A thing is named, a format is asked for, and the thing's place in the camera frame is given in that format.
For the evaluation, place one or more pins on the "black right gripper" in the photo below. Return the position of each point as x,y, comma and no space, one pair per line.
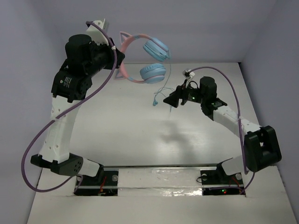
173,100

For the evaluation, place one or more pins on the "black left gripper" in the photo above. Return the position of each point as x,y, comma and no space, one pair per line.
115,58

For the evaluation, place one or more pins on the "pink blue cat-ear headphones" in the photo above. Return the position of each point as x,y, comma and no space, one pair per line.
150,74

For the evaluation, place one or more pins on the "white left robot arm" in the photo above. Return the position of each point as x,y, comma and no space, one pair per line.
84,59

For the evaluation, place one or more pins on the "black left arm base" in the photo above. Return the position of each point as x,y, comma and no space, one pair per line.
106,185

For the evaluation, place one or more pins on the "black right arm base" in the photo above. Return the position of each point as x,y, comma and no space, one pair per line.
218,183

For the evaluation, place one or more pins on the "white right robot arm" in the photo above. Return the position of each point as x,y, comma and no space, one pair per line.
259,144

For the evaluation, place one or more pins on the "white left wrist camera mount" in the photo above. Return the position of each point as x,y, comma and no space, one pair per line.
95,34

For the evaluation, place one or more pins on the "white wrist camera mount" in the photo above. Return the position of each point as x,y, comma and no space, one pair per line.
95,34
189,75

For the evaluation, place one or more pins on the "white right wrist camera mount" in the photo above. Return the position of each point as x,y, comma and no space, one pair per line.
189,75

